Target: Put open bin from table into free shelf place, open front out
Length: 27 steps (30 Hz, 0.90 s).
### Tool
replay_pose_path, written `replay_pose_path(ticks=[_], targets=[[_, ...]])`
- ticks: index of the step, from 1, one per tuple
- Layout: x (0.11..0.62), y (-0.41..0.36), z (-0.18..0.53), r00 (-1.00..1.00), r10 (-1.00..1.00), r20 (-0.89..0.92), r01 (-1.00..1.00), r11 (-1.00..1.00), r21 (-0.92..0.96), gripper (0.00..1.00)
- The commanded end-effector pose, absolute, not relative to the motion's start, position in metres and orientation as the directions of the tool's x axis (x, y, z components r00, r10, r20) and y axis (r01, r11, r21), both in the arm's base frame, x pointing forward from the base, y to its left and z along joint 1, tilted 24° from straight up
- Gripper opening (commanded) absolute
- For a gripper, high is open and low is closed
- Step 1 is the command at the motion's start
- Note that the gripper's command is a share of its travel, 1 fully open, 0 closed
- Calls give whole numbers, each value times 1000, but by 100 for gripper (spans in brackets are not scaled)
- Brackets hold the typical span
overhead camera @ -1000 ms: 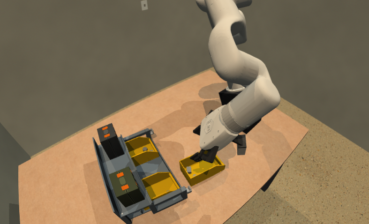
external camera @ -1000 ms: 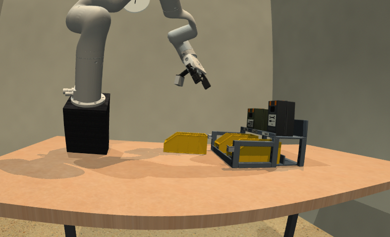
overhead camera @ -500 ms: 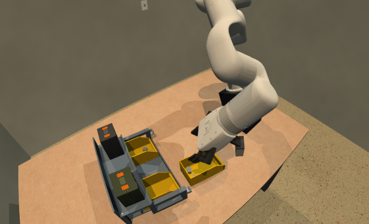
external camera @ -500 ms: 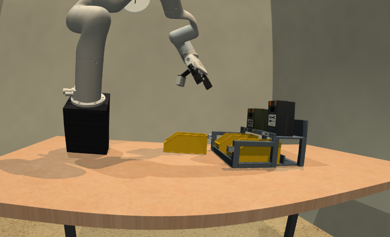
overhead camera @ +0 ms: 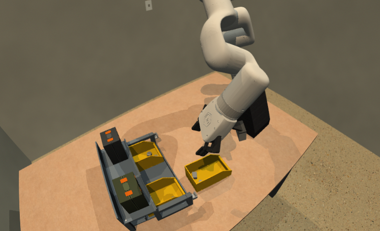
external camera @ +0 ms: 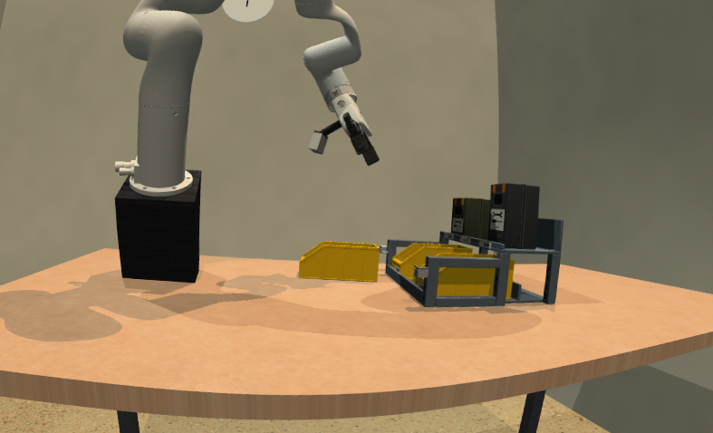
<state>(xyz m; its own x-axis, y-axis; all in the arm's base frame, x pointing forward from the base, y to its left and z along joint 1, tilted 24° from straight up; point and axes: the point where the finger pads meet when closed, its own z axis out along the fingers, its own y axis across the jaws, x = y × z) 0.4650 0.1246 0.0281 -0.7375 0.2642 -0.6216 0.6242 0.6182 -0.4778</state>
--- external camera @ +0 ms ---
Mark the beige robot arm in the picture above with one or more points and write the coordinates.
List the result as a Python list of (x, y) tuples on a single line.
[(170, 41)]

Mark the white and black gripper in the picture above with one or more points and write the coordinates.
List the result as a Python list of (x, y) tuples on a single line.
[(349, 113)]

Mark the grey shelf rack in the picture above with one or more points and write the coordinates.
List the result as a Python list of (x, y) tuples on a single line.
[(548, 242)]

